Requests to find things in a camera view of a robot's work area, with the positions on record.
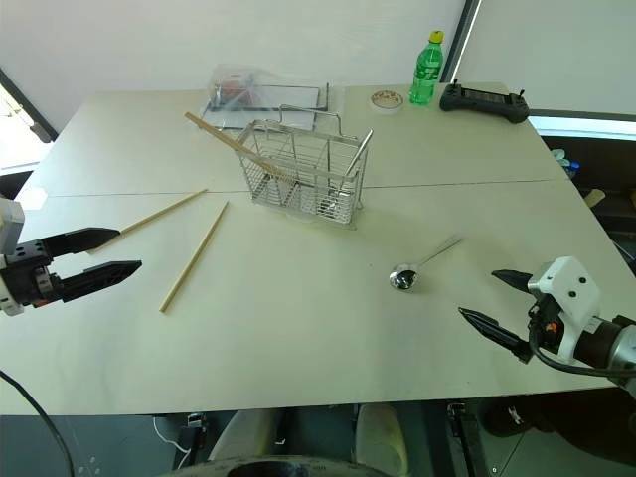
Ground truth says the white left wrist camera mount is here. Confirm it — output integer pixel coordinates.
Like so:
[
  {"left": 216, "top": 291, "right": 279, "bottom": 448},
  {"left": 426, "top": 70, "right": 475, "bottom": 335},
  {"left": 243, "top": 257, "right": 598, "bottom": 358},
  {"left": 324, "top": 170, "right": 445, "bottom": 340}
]
[{"left": 0, "top": 196, "right": 26, "bottom": 255}]

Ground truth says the green plastic bottle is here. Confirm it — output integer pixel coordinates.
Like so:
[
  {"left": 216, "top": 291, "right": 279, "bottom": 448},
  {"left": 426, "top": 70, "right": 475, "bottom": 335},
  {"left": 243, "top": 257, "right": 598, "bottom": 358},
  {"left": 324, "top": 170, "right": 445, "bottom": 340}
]
[{"left": 408, "top": 29, "right": 445, "bottom": 107}]

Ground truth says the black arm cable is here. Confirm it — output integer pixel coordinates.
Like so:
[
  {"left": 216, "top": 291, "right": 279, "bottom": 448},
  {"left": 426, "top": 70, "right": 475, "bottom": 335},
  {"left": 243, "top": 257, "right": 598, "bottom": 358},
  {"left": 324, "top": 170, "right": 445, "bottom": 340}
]
[
  {"left": 0, "top": 369, "right": 77, "bottom": 477},
  {"left": 528, "top": 325, "right": 636, "bottom": 375}
]

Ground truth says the dark rounded robot body shape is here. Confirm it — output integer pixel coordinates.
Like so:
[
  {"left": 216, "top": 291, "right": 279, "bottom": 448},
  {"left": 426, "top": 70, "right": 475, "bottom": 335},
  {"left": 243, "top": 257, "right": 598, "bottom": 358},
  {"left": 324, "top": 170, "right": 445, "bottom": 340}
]
[{"left": 207, "top": 457, "right": 399, "bottom": 477}]

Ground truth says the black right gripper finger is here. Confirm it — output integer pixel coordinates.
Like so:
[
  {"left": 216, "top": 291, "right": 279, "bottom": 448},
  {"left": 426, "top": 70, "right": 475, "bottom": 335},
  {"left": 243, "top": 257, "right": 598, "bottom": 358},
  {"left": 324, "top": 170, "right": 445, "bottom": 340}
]
[
  {"left": 491, "top": 268, "right": 536, "bottom": 294},
  {"left": 457, "top": 306, "right": 534, "bottom": 366}
]

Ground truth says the white thin cable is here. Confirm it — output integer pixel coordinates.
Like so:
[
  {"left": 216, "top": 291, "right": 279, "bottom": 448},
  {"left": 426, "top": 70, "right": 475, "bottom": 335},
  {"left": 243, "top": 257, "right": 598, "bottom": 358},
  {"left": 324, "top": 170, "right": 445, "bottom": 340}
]
[{"left": 151, "top": 415, "right": 193, "bottom": 454}]

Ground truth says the clear plastic bag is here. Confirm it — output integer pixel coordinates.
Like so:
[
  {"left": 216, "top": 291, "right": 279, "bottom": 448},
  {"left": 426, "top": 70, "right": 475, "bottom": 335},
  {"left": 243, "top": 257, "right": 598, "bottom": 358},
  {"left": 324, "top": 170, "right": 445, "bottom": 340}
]
[{"left": 205, "top": 64, "right": 280, "bottom": 113}]

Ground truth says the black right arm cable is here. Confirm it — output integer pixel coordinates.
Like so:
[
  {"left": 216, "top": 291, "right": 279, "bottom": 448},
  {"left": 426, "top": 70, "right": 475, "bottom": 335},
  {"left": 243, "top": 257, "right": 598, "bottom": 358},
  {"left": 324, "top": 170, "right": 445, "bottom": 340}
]
[{"left": 528, "top": 325, "right": 636, "bottom": 375}]

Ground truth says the white rounded shape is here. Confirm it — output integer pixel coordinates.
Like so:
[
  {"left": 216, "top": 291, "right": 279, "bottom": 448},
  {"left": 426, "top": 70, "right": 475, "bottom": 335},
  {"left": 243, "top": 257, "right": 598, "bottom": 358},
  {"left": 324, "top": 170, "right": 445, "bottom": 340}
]
[
  {"left": 207, "top": 408, "right": 275, "bottom": 463},
  {"left": 354, "top": 402, "right": 409, "bottom": 477}
]

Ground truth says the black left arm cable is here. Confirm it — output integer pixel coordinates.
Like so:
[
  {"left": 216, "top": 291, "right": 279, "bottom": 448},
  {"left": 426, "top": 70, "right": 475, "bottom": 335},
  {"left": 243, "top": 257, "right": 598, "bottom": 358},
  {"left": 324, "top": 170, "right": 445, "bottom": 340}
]
[{"left": 0, "top": 369, "right": 77, "bottom": 477}]

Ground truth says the black window frame post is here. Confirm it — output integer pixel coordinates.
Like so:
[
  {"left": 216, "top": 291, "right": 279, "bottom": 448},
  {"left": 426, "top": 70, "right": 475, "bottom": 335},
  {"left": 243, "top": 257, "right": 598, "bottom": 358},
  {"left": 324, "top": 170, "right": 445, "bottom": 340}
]
[{"left": 445, "top": 0, "right": 484, "bottom": 86}]

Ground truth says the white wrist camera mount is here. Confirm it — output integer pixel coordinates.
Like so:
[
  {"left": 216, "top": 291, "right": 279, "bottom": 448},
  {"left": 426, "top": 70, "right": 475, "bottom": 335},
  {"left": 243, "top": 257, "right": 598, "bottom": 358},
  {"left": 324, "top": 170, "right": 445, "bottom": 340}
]
[
  {"left": 527, "top": 255, "right": 603, "bottom": 360},
  {"left": 0, "top": 196, "right": 26, "bottom": 255}
]

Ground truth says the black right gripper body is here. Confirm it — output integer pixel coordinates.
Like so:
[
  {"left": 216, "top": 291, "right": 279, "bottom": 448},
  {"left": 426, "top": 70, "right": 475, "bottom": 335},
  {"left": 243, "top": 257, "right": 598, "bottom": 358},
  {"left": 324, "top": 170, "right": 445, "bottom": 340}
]
[{"left": 527, "top": 291, "right": 566, "bottom": 357}]

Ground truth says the metal wire cutlery basket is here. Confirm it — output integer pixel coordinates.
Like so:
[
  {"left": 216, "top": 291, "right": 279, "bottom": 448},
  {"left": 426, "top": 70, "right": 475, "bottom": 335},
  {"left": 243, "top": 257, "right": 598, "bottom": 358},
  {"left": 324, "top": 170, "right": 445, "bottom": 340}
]
[{"left": 234, "top": 103, "right": 375, "bottom": 233}]

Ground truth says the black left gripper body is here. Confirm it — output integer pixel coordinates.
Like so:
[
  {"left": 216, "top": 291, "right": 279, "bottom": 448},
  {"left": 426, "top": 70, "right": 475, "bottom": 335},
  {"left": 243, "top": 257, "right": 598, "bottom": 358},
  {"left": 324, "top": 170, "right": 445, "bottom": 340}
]
[{"left": 0, "top": 238, "right": 66, "bottom": 309}]

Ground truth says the wooden chopstick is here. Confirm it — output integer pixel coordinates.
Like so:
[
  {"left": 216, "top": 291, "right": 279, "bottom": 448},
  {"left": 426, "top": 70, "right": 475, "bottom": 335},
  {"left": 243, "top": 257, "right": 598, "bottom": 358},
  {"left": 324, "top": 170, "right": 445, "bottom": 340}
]
[
  {"left": 186, "top": 111, "right": 294, "bottom": 181},
  {"left": 87, "top": 188, "right": 210, "bottom": 255},
  {"left": 184, "top": 111, "right": 299, "bottom": 186},
  {"left": 158, "top": 200, "right": 231, "bottom": 315}
]

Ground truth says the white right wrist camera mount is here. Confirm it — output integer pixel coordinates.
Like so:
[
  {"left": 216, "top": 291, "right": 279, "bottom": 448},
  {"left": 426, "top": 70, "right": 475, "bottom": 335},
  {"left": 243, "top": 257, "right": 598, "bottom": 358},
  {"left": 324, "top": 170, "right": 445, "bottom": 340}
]
[{"left": 527, "top": 255, "right": 603, "bottom": 360}]

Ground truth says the metal spoon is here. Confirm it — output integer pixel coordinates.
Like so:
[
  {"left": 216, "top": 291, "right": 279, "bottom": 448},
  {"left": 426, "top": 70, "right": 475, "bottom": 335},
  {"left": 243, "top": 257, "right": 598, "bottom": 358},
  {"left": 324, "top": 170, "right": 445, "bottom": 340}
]
[
  {"left": 317, "top": 129, "right": 375, "bottom": 210},
  {"left": 388, "top": 236, "right": 465, "bottom": 295}
]

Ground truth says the black handheld controller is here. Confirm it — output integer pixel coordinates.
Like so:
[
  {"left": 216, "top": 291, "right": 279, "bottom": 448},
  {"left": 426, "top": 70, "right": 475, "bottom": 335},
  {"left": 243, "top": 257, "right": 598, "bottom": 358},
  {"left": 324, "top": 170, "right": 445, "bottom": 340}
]
[{"left": 438, "top": 78, "right": 532, "bottom": 125}]

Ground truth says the black shoe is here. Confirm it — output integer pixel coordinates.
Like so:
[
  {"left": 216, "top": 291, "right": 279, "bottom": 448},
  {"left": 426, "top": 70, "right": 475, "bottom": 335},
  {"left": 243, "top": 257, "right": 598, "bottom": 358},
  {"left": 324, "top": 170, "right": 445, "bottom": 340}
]
[{"left": 483, "top": 400, "right": 529, "bottom": 439}]

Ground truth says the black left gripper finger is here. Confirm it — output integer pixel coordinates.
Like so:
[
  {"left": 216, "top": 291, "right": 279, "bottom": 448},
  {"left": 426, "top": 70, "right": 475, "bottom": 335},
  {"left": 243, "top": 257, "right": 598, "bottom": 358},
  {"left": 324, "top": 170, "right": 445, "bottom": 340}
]
[
  {"left": 41, "top": 227, "right": 122, "bottom": 259},
  {"left": 49, "top": 259, "right": 143, "bottom": 304}
]

